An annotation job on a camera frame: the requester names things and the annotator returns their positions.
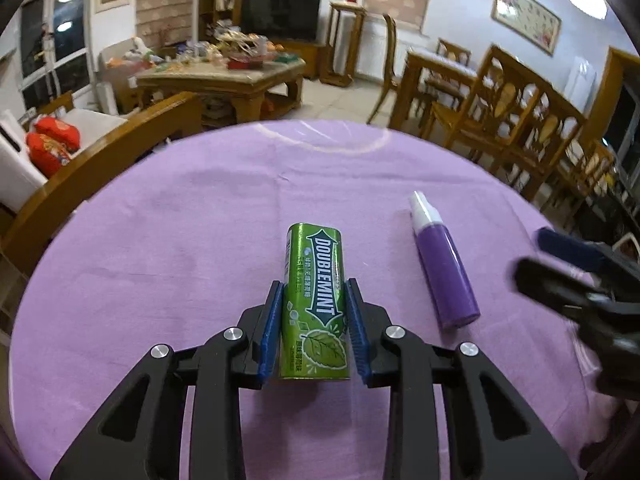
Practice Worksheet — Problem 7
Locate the glass balcony door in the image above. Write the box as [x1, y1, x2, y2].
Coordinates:
[19, 0, 94, 121]

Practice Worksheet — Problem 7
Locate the tall wooden stand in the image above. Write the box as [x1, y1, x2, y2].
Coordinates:
[319, 1, 369, 87]

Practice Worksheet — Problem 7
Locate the purple tablecloth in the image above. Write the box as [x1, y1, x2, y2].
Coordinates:
[7, 119, 628, 480]

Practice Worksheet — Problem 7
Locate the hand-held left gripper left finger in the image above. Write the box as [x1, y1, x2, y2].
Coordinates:
[50, 281, 285, 480]

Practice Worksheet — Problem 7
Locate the red embroidered cushion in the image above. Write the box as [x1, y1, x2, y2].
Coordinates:
[31, 115, 82, 152]
[25, 133, 72, 179]

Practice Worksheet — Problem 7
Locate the purple spray bottle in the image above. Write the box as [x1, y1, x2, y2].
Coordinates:
[408, 190, 482, 331]

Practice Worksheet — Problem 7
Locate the yellow door frame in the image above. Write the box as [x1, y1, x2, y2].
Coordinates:
[597, 46, 640, 171]

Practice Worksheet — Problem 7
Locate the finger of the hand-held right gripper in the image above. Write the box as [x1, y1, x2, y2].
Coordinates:
[514, 257, 640, 322]
[534, 226, 640, 282]

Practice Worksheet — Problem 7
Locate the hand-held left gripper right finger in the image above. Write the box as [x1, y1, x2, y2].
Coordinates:
[344, 279, 579, 480]

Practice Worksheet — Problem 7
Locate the framed floral picture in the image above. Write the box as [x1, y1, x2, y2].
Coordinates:
[491, 0, 563, 57]

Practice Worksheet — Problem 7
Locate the wooden sofa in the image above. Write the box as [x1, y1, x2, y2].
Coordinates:
[0, 91, 204, 277]

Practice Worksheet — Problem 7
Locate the wooden bookshelf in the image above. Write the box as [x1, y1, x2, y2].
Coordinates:
[196, 0, 254, 44]

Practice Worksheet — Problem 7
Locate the white standing air conditioner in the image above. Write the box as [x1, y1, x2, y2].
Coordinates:
[566, 56, 597, 117]

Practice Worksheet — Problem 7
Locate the wooden television stand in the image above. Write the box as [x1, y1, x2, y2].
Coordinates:
[270, 39, 332, 82]

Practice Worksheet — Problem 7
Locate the white seat cushion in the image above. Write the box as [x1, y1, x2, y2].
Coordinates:
[0, 109, 128, 213]

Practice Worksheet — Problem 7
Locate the white side cabinet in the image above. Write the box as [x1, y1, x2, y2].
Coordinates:
[96, 42, 139, 117]

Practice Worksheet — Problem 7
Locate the pile of small table items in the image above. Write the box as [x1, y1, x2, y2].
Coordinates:
[160, 27, 298, 71]

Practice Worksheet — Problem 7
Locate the black television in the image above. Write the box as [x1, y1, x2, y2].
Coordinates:
[241, 0, 322, 44]

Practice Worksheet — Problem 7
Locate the wooden dining chair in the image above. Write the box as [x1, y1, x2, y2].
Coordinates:
[436, 36, 474, 69]
[542, 139, 618, 217]
[477, 80, 588, 202]
[366, 12, 402, 127]
[430, 44, 543, 158]

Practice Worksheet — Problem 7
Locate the wooden coffee table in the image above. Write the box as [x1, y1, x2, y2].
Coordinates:
[134, 56, 307, 129]

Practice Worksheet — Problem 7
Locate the green chewing gum tin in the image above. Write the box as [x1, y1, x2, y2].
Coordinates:
[278, 221, 351, 382]

